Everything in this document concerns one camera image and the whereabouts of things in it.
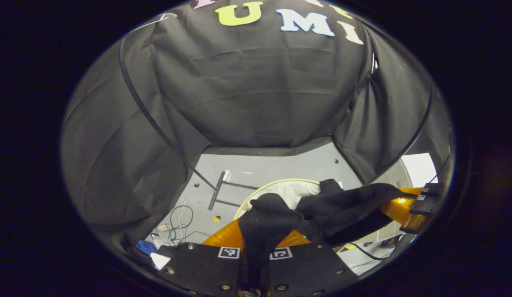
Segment blue cloth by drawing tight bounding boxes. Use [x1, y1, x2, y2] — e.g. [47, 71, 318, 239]
[136, 240, 157, 255]

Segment black floor cable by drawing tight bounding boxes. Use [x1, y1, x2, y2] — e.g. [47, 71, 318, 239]
[351, 243, 401, 262]

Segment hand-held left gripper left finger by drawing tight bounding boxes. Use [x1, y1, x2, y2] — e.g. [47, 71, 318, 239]
[156, 218, 245, 297]

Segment black metal clothes rack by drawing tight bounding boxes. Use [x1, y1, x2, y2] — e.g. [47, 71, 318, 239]
[118, 35, 434, 212]

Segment white clothes hanger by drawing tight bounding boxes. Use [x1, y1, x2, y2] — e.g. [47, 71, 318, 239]
[134, 12, 178, 33]

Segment black floor cables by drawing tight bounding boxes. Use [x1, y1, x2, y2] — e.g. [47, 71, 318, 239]
[155, 204, 211, 245]

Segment black backdrop cloth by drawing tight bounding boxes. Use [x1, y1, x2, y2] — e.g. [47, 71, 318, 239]
[60, 0, 452, 248]

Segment white paper sheet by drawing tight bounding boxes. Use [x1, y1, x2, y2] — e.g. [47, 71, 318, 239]
[150, 252, 171, 271]

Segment beige laundry hamper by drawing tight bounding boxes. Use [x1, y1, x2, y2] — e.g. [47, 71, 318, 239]
[233, 178, 343, 221]

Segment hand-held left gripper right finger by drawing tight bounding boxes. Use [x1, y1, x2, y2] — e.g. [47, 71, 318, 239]
[266, 229, 360, 297]

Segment black knit sweater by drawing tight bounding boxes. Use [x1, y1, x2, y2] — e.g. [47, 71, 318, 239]
[238, 179, 417, 289]

